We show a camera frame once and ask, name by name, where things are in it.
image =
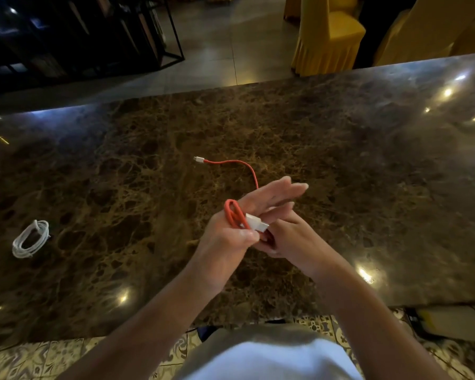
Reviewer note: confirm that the person's left hand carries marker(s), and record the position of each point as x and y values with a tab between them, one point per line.
221	245

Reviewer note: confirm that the black metal shelf rack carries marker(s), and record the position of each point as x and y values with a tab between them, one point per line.
83	39

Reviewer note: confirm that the person's right hand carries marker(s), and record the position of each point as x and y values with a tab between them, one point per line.
301	249

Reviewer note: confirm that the person's right forearm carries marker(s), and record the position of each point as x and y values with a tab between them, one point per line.
372	332

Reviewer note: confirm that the black and yellow device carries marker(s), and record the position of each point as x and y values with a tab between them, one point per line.
417	322

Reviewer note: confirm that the person's white shirt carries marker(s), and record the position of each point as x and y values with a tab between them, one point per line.
273	360

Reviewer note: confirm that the person's dark shoe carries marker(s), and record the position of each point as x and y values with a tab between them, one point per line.
207	332
275	321

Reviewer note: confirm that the person's left forearm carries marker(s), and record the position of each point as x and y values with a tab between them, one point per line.
142	336

